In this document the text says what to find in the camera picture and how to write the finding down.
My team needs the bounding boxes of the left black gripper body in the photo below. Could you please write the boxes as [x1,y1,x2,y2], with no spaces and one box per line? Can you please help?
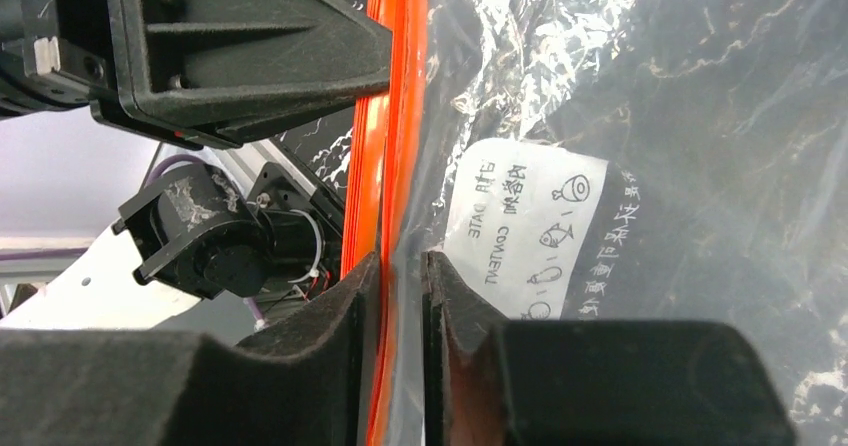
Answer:
[1,0,131,122]

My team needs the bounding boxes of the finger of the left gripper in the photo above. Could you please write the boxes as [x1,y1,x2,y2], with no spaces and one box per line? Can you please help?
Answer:
[91,0,392,150]

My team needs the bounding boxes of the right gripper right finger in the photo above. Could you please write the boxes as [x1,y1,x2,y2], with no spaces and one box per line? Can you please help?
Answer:
[421,251,797,445]

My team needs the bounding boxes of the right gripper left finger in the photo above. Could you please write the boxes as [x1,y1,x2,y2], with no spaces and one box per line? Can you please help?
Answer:
[1,254,380,445]

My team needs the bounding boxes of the clear zip bag orange zipper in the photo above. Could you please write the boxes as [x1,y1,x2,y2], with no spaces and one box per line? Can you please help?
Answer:
[369,0,847,445]

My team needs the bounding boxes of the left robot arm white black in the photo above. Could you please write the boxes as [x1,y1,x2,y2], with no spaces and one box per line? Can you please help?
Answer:
[1,0,392,330]

